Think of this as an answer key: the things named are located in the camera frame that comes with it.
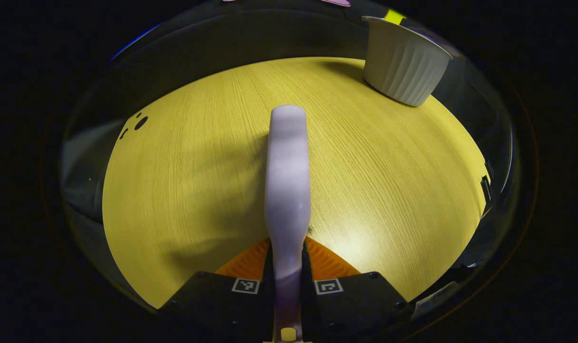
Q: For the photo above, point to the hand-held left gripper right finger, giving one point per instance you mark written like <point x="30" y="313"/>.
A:
<point x="360" y="305"/>

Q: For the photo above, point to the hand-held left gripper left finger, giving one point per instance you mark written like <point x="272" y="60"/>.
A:
<point x="213" y="305"/>

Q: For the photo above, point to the pale lilac small broom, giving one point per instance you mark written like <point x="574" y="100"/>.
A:
<point x="287" y="181"/>

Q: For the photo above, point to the white ribbed garbage bin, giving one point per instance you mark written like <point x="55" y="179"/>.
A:
<point x="403" y="66"/>

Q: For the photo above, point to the small black bracket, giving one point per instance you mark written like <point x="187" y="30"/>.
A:
<point x="485" y="188"/>

